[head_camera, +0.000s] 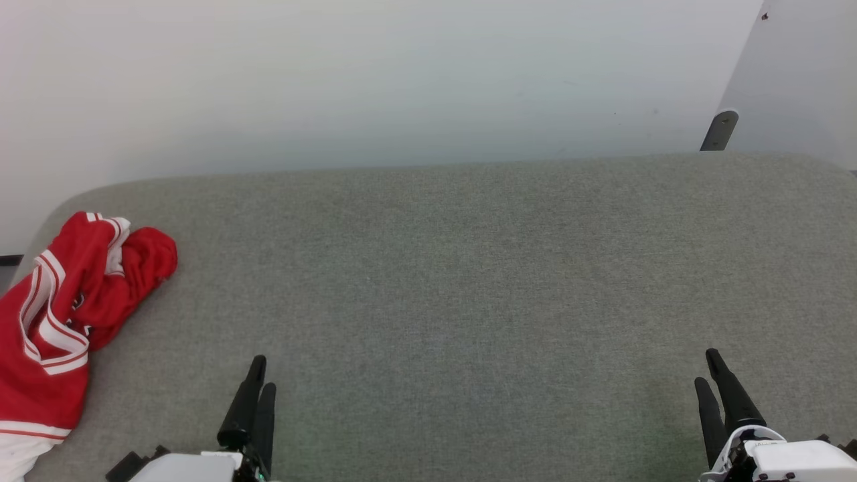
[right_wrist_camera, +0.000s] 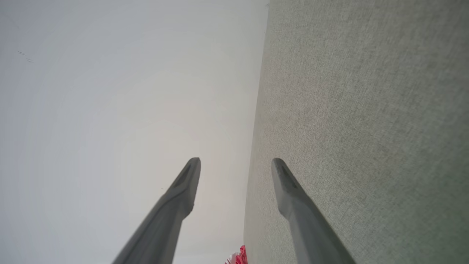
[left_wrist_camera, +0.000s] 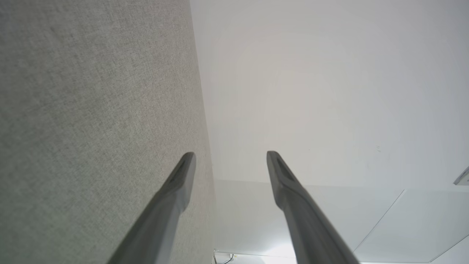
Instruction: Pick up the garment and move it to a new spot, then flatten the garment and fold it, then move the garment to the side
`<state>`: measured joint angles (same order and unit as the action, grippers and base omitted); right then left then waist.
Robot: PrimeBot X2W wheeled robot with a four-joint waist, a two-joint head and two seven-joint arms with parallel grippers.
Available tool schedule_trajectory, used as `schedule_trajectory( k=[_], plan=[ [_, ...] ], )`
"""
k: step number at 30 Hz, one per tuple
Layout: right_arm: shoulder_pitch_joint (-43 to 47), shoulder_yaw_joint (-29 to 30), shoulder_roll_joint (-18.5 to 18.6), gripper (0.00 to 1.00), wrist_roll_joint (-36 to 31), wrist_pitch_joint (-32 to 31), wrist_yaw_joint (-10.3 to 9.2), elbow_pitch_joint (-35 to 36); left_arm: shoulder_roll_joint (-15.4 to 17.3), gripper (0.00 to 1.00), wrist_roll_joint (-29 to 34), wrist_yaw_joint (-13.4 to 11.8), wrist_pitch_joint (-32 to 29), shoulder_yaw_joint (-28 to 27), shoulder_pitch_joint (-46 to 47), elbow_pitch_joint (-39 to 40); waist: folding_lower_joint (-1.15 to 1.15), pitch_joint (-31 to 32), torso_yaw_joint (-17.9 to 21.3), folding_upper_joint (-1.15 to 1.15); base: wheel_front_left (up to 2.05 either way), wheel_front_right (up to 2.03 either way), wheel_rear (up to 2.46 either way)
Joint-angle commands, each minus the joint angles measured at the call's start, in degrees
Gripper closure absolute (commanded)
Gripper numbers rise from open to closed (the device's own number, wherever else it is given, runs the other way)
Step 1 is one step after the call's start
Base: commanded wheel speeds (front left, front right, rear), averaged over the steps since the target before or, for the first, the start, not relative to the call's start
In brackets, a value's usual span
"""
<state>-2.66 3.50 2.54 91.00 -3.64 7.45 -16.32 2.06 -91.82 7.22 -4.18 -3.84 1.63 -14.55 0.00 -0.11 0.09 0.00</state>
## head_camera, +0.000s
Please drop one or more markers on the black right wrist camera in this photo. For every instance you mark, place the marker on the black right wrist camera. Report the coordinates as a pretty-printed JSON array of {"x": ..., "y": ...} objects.
[{"x": 845, "y": 447}]

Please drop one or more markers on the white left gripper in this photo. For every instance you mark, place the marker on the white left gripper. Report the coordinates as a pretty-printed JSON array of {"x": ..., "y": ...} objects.
[{"x": 194, "y": 468}]

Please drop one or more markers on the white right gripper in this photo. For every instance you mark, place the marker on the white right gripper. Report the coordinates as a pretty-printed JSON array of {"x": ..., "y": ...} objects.
[{"x": 797, "y": 462}]

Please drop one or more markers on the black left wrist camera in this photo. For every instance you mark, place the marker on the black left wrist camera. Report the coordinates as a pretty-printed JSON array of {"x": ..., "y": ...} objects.
[{"x": 130, "y": 463}]

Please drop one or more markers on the red and white basketball jersey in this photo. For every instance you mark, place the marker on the red and white basketball jersey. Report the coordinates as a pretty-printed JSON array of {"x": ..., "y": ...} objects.
[{"x": 47, "y": 388}]

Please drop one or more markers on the grey metal wall bracket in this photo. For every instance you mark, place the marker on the grey metal wall bracket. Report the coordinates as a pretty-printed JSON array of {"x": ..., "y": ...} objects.
[{"x": 720, "y": 130}]

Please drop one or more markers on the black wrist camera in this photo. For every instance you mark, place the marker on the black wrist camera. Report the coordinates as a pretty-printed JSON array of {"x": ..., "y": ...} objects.
[
  {"x": 130, "y": 463},
  {"x": 845, "y": 447}
]

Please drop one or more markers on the grey fabric sofa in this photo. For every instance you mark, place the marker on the grey fabric sofa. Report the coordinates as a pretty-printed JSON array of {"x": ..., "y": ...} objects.
[{"x": 455, "y": 294}]

